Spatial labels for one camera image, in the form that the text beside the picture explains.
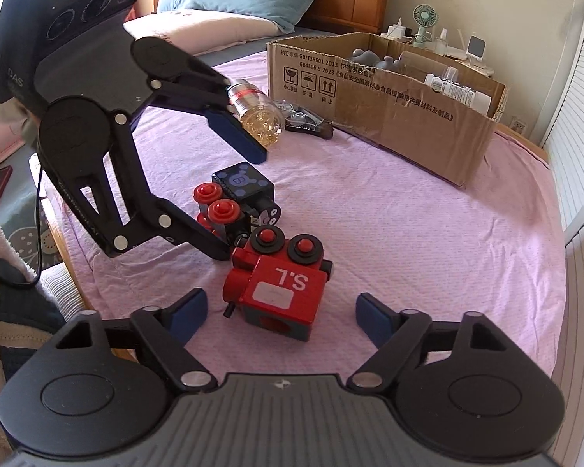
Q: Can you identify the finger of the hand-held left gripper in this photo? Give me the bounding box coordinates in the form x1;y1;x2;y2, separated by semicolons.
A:
58;112;233;262
148;51;269;165

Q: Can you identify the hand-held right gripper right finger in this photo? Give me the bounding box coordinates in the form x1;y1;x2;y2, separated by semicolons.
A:
348;292;531;392

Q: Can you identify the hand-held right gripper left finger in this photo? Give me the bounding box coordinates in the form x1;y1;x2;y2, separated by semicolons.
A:
41;288;216;392

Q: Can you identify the clear bottle of yellow capsules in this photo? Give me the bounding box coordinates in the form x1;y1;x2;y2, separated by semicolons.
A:
226;79;288;149

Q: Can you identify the black toy train block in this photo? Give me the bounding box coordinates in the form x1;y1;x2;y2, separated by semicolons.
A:
193;162;282;250

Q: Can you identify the red toy train block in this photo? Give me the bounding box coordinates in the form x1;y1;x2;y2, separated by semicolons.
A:
222;226;334;343

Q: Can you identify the brown cardboard box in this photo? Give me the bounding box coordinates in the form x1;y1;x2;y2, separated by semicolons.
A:
267;32;509;190

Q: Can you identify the white bottle with green label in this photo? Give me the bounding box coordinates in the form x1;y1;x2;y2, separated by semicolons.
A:
424;73;493;114

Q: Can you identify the clear plastic wrapped item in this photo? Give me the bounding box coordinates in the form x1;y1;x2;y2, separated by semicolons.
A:
273;100;334;140

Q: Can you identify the pink blanket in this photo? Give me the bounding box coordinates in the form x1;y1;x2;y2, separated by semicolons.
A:
63;51;565;391

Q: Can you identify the pink floral pillow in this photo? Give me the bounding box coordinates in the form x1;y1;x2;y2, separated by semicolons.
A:
121;8;286;57

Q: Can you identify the grey toy figure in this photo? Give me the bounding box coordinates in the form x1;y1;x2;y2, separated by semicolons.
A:
353;49;403;72

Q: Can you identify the white plug charger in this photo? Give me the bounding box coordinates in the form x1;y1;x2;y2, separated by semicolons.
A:
382;18;414;40

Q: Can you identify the clear plastic jar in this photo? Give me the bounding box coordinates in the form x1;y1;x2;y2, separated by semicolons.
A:
399;51;468;83

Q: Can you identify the green mini fan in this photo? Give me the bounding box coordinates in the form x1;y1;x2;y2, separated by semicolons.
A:
413;5;437;47

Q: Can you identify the white device on stand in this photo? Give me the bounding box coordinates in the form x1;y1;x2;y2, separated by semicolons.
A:
467;34;490;67

